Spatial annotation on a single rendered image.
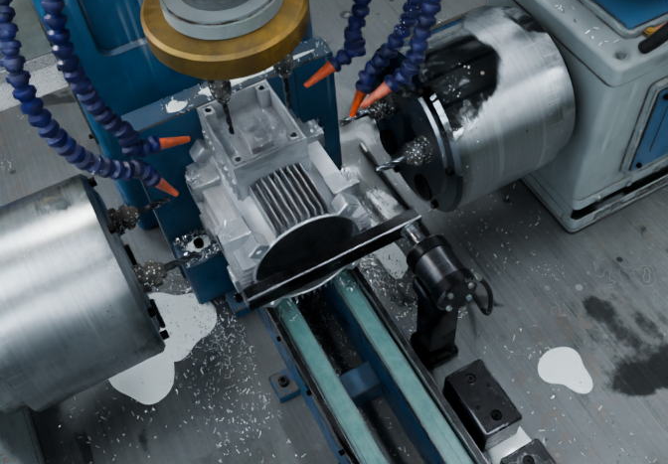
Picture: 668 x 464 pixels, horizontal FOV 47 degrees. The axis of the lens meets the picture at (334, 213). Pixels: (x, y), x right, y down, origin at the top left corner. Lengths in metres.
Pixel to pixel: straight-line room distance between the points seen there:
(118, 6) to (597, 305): 0.81
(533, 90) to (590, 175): 0.22
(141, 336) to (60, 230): 0.15
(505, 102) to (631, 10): 0.21
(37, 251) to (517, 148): 0.61
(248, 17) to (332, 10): 0.88
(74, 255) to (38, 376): 0.14
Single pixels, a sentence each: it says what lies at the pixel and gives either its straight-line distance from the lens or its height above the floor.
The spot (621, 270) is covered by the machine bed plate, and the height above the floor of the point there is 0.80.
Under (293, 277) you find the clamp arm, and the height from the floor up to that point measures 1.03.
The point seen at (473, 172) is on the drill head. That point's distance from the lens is 1.01.
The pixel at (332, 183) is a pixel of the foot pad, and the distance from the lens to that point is 0.99.
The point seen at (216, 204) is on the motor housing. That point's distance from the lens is 1.01.
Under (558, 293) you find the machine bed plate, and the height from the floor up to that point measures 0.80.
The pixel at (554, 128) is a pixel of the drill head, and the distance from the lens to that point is 1.07.
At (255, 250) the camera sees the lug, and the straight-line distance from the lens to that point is 0.93.
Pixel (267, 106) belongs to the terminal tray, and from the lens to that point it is 1.04.
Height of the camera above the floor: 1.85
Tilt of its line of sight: 54 degrees down
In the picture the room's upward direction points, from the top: 6 degrees counter-clockwise
